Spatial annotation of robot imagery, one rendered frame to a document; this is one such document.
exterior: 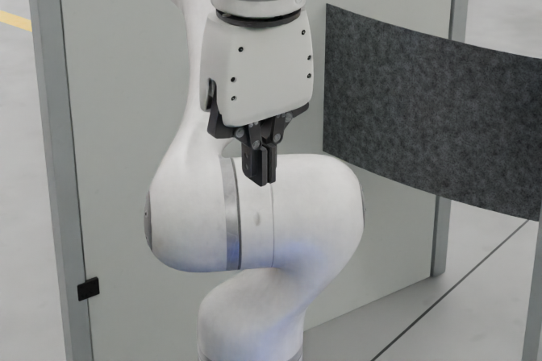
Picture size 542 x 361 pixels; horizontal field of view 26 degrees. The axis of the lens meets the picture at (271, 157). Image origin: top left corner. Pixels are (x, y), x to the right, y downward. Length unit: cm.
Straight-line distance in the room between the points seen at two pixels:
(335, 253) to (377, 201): 199
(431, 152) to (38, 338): 122
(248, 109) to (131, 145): 162
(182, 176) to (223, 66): 22
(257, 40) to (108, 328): 190
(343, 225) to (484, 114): 149
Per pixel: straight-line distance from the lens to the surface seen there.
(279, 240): 121
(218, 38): 102
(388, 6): 297
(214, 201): 120
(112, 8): 251
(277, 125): 108
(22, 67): 494
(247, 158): 109
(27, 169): 414
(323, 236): 121
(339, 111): 291
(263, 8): 100
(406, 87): 275
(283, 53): 104
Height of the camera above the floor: 196
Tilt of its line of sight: 28 degrees down
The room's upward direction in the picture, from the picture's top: straight up
